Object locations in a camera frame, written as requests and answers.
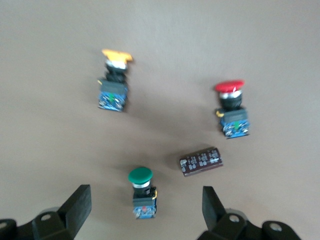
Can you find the red push button switch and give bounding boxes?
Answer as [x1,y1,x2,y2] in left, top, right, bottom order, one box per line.
[213,79,251,140]

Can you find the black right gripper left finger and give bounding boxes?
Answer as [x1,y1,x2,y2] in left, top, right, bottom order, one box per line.
[0,184,92,240]

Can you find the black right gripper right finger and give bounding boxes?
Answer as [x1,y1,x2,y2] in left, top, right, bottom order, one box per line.
[196,185,301,240]

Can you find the yellow push button switch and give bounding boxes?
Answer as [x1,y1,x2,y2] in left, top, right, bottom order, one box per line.
[96,48,134,113]

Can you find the green push button switch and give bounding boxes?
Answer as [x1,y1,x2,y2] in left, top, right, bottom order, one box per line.
[127,166,159,221]

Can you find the dark cylindrical capacitor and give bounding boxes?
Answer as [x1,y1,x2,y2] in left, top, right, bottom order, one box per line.
[178,146,224,178]

